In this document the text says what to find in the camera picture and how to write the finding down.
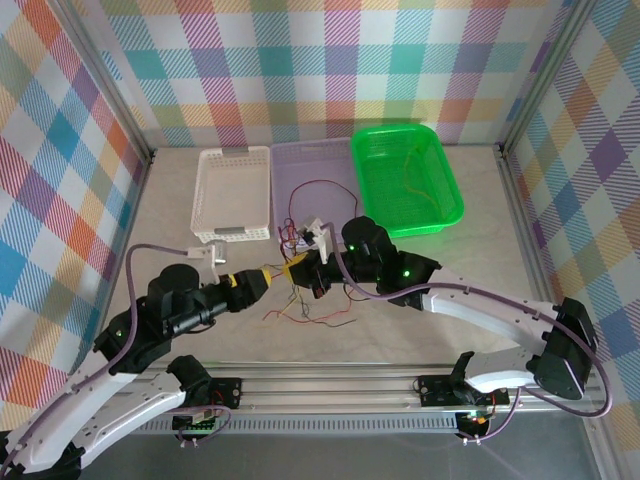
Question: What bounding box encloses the yellow cable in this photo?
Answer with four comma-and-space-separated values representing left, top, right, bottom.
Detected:
259, 254, 304, 314
401, 147, 441, 209

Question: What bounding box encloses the red cable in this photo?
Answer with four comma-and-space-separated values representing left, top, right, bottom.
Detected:
262, 298, 357, 326
288, 179, 359, 221
277, 217, 306, 251

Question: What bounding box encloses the black cable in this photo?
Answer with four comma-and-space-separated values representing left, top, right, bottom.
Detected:
294, 287, 359, 330

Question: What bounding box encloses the black arm base block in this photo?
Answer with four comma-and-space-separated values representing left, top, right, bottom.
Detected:
417, 374, 454, 407
207, 377, 245, 409

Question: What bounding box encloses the green mesh plastic basket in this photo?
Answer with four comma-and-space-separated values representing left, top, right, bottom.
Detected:
349, 124, 466, 239

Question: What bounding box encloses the white perforated plastic basket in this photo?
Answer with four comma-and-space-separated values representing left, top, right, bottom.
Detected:
189, 145, 273, 245

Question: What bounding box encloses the purple perforated plastic basket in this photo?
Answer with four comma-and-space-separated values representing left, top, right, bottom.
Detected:
269, 138, 372, 246

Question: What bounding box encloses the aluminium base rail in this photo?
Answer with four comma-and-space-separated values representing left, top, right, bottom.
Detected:
114, 362, 531, 416

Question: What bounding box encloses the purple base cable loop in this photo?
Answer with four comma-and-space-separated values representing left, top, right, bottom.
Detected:
459, 399, 521, 446
174, 404, 234, 449

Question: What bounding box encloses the perforated grey cable duct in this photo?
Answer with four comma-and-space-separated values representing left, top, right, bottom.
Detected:
134, 417, 464, 437

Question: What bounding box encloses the aluminium side rail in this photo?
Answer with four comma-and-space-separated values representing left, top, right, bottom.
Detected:
497, 144, 564, 307

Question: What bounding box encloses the aluminium frame post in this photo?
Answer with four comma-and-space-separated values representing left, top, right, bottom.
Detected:
57, 0, 156, 166
497, 0, 599, 161

